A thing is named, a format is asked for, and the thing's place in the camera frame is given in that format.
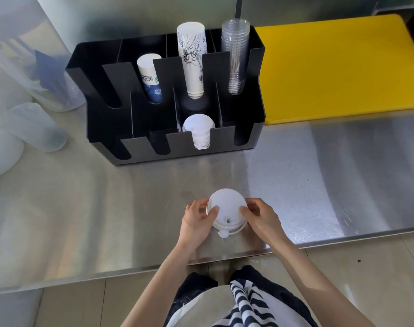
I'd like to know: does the white plastic cup lid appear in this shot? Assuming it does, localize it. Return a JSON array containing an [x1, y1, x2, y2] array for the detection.
[[206, 188, 249, 239]]

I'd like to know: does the stack of ink-print paper cups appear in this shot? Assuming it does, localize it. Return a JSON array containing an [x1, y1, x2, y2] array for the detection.
[[177, 22, 208, 99]]

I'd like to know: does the person's right forearm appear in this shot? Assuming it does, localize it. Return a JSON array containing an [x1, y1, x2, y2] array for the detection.
[[261, 239, 376, 327]]

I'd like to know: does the black cup organizer box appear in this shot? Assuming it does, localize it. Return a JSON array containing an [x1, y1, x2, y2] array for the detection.
[[65, 25, 266, 166]]

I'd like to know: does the stack of clear plastic cups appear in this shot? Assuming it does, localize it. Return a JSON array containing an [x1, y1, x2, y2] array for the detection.
[[221, 18, 251, 96]]

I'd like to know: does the navy striped white shirt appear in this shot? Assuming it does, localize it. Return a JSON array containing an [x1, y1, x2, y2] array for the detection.
[[166, 282, 298, 327]]

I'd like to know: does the white round plastic container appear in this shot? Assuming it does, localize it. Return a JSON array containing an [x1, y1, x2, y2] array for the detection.
[[0, 127, 25, 181]]

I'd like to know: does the translucent plastic measuring cup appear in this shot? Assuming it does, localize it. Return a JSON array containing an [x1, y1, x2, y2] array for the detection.
[[5, 102, 70, 153]]

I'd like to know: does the person's left forearm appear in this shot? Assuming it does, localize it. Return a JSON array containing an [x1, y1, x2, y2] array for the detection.
[[121, 242, 208, 327]]

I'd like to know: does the yellow cutting board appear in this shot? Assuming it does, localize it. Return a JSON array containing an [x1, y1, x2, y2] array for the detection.
[[254, 14, 414, 126]]

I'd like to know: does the stack of white lids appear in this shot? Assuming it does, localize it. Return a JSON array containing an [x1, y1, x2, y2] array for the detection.
[[182, 114, 216, 150]]

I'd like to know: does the stack of blue-white paper cups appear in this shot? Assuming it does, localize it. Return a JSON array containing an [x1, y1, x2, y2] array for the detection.
[[136, 54, 164, 105]]

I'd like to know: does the person's right hand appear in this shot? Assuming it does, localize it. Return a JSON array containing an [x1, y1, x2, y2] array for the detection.
[[240, 198, 290, 253]]

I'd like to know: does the large translucent plastic container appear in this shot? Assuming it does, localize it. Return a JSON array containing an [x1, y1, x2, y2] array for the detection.
[[0, 0, 87, 113]]

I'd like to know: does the person's left hand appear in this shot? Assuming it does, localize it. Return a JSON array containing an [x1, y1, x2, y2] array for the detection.
[[180, 200, 220, 251]]

